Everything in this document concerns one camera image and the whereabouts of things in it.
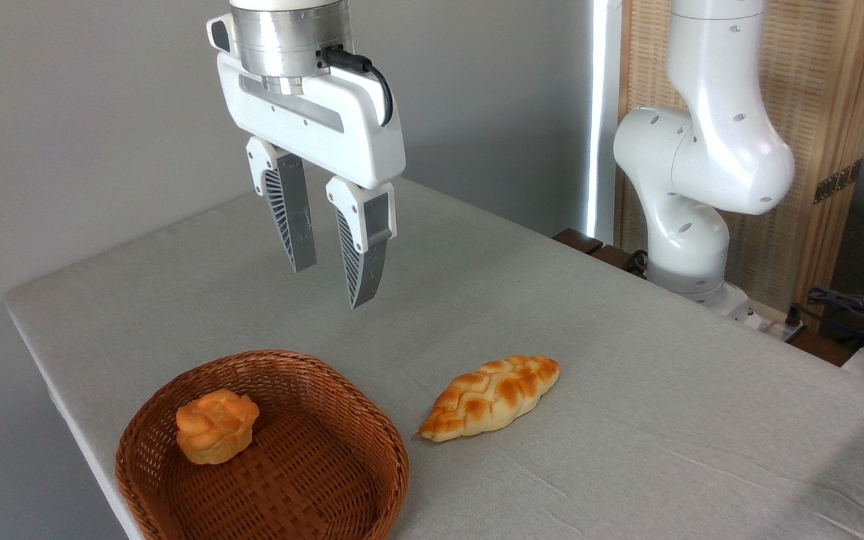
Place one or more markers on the small round golden bread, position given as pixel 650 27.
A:
pixel 214 427

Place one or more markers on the brown woven wicker basket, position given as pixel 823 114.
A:
pixel 289 480

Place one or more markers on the grey tablecloth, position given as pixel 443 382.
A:
pixel 627 420

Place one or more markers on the dark brown wooden block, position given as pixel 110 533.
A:
pixel 616 257
pixel 578 240

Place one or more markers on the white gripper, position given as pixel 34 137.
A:
pixel 327 120

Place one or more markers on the white power strip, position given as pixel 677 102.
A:
pixel 773 322

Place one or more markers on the black metal screen hinge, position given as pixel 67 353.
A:
pixel 837 181

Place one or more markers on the long braided golden bread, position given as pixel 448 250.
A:
pixel 488 397

